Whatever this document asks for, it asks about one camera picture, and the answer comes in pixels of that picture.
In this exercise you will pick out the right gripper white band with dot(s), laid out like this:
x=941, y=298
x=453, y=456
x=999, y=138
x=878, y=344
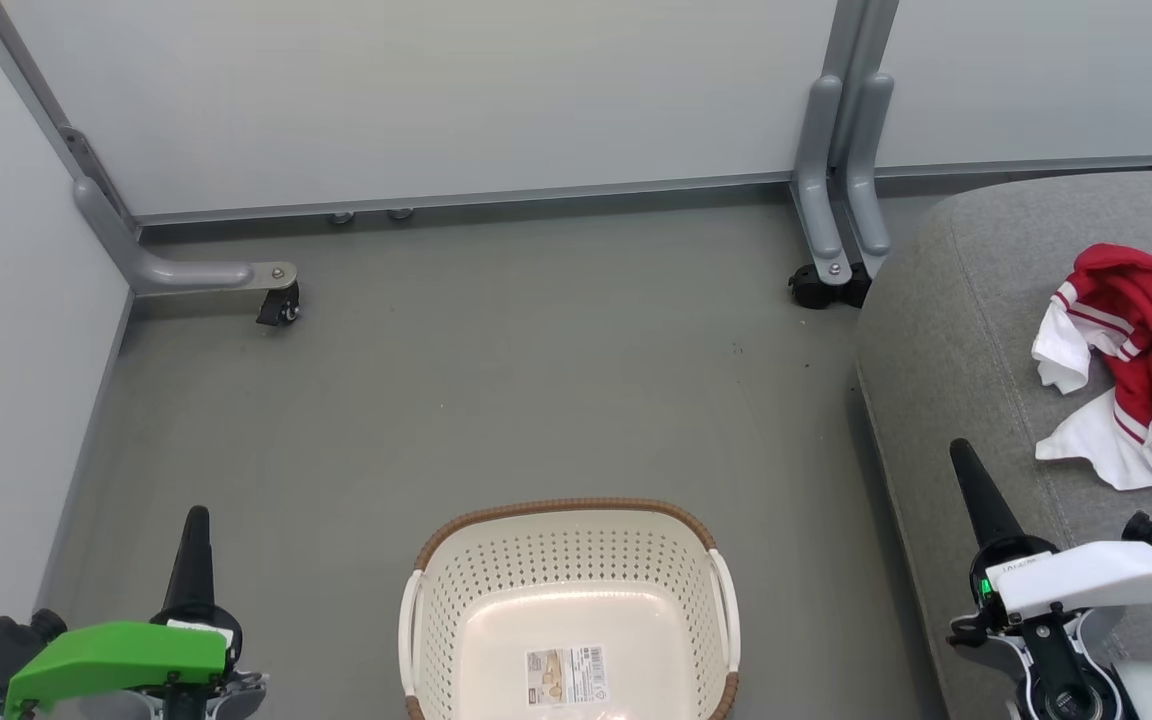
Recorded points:
x=1096, y=575

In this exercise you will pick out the grey double partition foot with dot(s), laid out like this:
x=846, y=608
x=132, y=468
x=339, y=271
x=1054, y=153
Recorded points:
x=831, y=190

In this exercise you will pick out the cream perforated laundry basket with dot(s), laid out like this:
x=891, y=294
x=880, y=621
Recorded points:
x=576, y=560

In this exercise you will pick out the paper label sticker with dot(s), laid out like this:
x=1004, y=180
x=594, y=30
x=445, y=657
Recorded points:
x=566, y=677

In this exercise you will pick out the black caster large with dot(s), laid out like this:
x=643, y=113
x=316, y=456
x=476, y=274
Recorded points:
x=826, y=288

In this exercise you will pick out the grey fabric sofa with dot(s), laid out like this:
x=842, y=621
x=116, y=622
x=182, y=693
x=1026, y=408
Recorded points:
x=986, y=350

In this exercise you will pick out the red white lettered jersey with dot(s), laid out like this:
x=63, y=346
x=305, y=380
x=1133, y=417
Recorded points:
x=1126, y=275

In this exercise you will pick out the black caster small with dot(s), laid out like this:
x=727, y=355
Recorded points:
x=280, y=305

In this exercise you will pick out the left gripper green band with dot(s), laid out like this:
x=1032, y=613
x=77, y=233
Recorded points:
x=116, y=660

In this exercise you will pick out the grey single partition foot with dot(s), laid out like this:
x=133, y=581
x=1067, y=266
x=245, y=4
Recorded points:
x=156, y=268

